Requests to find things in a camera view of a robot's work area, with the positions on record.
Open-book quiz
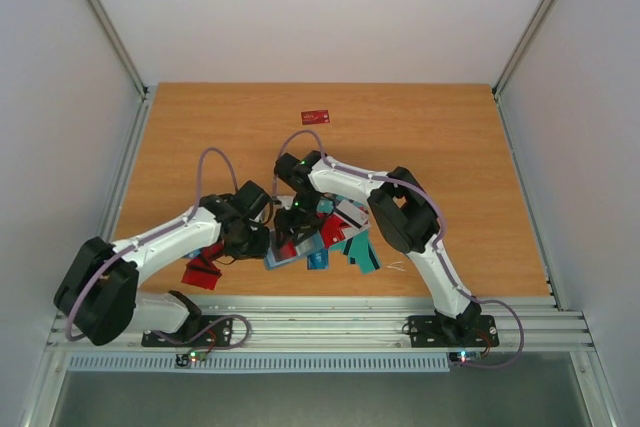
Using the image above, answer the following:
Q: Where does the red card black stripe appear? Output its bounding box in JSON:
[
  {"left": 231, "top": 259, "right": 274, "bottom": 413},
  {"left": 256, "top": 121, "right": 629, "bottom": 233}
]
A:
[{"left": 273, "top": 242, "right": 298, "bottom": 262}]

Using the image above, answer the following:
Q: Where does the teal leather card holder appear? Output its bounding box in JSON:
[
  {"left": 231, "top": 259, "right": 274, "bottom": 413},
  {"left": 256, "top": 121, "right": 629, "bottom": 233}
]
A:
[{"left": 264, "top": 230, "right": 324, "bottom": 271}]

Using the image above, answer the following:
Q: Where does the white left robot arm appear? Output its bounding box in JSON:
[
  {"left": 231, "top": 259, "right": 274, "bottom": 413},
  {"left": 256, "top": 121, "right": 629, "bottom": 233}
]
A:
[{"left": 54, "top": 181, "right": 273, "bottom": 346}]

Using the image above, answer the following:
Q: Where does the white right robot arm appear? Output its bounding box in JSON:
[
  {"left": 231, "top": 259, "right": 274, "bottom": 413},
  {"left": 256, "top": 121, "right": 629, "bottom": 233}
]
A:
[{"left": 274, "top": 151, "right": 481, "bottom": 344}]

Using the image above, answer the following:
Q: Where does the red card left upper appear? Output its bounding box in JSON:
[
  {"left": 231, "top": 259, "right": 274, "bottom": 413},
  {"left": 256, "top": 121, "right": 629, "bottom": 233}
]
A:
[{"left": 187, "top": 242, "right": 224, "bottom": 269}]

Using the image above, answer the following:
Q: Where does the blue card centre bottom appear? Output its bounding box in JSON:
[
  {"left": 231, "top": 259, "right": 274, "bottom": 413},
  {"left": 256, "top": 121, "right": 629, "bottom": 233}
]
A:
[{"left": 307, "top": 249, "right": 329, "bottom": 271}]

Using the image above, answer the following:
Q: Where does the red card left lower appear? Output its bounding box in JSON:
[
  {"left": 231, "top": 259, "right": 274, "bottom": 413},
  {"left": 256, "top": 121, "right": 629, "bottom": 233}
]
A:
[{"left": 181, "top": 256, "right": 222, "bottom": 291}]

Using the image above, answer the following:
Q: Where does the teal card black stripe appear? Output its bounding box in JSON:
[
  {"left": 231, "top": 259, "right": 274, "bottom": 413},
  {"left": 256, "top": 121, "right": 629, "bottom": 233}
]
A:
[{"left": 342, "top": 230, "right": 381, "bottom": 274}]

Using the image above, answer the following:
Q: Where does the red card far table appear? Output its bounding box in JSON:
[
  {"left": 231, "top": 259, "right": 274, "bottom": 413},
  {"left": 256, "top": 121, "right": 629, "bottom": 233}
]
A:
[{"left": 301, "top": 109, "right": 330, "bottom": 125}]

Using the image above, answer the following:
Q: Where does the left controller board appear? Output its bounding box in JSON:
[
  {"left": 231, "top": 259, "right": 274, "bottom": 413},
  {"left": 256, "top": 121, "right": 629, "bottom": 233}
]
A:
[{"left": 174, "top": 351, "right": 208, "bottom": 368}]

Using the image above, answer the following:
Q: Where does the controller board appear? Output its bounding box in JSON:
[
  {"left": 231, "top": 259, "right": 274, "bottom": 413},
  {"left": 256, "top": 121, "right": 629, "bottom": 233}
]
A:
[
  {"left": 174, "top": 351, "right": 208, "bottom": 368},
  {"left": 448, "top": 350, "right": 488, "bottom": 364}
]

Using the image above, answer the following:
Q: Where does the right controller board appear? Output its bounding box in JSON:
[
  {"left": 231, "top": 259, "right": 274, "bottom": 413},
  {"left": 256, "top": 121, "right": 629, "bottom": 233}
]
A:
[{"left": 448, "top": 350, "right": 488, "bottom": 364}]

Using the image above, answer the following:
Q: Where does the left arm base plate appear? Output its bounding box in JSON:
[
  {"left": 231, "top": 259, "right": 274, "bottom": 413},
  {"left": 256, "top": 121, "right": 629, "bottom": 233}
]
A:
[{"left": 141, "top": 315, "right": 234, "bottom": 348}]

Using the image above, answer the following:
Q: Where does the grey slotted cable duct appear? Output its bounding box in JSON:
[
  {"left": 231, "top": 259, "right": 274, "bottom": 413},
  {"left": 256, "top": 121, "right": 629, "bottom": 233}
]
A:
[{"left": 67, "top": 352, "right": 449, "bottom": 374}]

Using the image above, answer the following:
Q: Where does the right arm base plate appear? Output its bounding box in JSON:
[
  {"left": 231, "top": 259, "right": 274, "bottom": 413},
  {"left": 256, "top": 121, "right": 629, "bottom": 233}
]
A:
[{"left": 402, "top": 315, "right": 500, "bottom": 348}]

